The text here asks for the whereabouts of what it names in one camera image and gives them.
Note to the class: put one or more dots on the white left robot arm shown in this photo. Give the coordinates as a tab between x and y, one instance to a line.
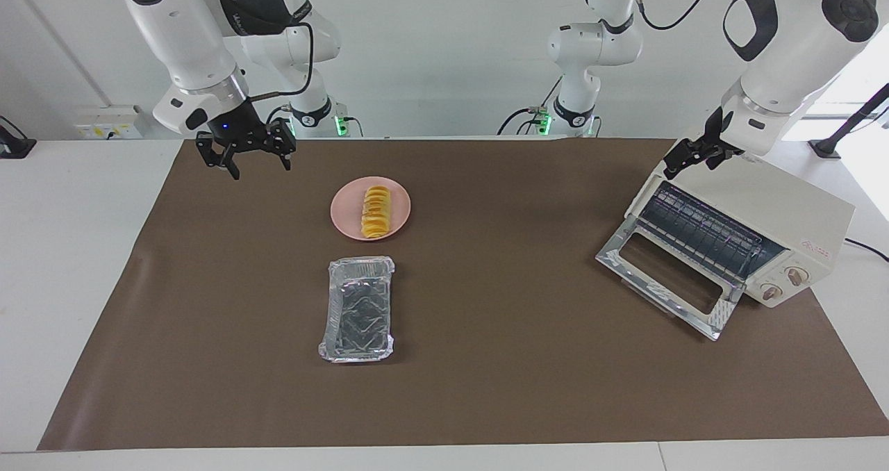
785	54

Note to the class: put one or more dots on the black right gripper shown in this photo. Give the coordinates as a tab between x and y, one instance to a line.
239	130

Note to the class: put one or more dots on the white wall socket strip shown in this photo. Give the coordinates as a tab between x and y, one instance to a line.
104	124

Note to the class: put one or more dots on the aluminium foil tray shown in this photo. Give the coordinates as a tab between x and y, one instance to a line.
358	311

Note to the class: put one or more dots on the golden bread loaf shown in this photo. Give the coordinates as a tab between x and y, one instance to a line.
376	210

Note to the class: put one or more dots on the cream toaster oven body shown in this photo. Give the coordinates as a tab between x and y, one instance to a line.
785	203

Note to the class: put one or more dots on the black desk clamp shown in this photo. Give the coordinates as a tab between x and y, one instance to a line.
14	146

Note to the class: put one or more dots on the metal oven rack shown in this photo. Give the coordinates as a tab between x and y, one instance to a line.
701	228

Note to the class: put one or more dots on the glass oven door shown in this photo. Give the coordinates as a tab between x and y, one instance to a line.
611	257

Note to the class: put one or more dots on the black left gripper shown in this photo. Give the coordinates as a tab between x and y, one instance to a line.
715	130

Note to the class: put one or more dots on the brown table mat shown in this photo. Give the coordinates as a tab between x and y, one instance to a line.
521	360

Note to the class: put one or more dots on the black stand with pole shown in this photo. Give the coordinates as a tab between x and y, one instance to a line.
826	148

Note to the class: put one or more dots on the beige oven knob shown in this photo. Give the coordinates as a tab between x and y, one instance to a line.
771	292
796	276

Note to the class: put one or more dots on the pink round plate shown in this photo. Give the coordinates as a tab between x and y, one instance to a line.
347	210

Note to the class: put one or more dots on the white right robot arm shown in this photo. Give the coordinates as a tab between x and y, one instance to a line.
180	26

